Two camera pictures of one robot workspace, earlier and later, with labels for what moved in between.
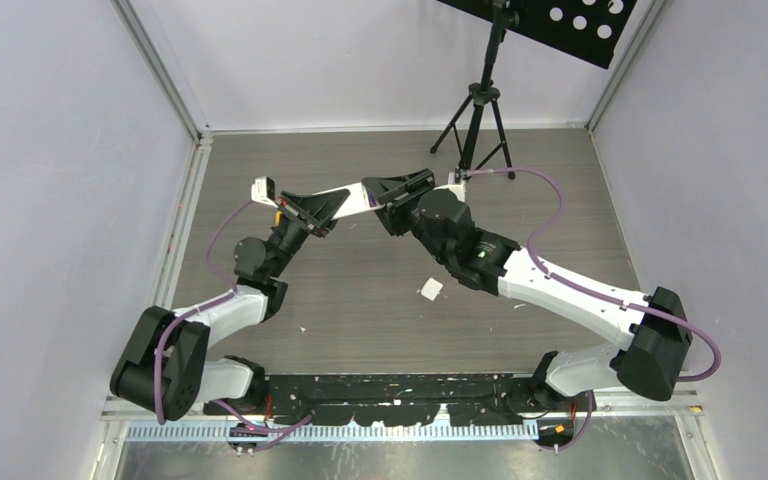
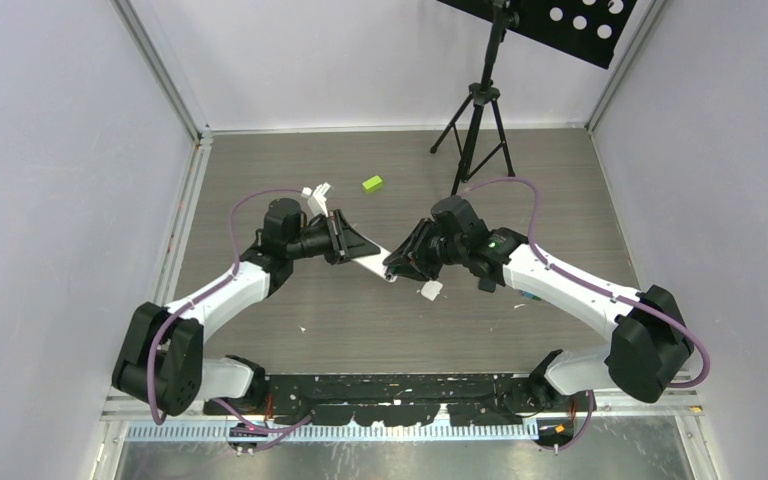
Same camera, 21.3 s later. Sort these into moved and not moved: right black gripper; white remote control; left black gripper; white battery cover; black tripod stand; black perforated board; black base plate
Moved: left black gripper; right black gripper; white remote control
Not moved: black tripod stand; white battery cover; black perforated board; black base plate
